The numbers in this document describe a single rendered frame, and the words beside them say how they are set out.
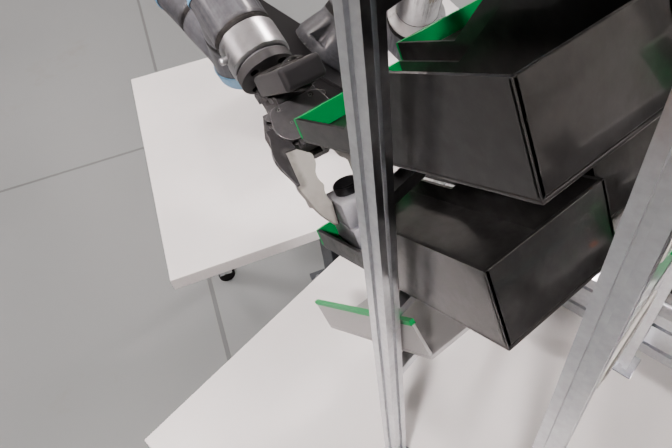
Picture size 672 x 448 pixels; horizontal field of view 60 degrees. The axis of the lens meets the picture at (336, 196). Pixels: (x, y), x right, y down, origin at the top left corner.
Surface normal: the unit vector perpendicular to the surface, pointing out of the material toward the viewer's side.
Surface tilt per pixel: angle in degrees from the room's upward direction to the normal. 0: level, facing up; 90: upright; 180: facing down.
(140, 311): 0
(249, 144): 0
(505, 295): 65
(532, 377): 0
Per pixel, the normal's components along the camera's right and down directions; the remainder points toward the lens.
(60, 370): -0.11, -0.68
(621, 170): 0.50, 0.20
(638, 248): -0.67, 0.59
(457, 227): -0.35, -0.84
